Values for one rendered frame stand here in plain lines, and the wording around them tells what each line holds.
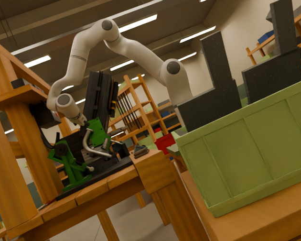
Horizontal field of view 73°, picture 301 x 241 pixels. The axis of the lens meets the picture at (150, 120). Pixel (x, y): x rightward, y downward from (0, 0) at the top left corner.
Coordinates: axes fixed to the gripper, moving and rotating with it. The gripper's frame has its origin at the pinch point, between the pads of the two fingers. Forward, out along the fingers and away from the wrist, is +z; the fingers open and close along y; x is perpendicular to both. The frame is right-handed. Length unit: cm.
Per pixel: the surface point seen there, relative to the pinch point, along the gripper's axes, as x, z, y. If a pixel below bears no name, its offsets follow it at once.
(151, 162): 16, -33, -53
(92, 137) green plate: 0.4, 19.3, -3.9
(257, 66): -2, -84, -71
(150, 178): 22, -31, -54
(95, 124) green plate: -9.4, 18.5, -1.4
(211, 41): 1, -90, -59
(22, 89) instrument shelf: -1.7, -23.2, 30.1
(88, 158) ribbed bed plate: 15.2, 22.5, -6.5
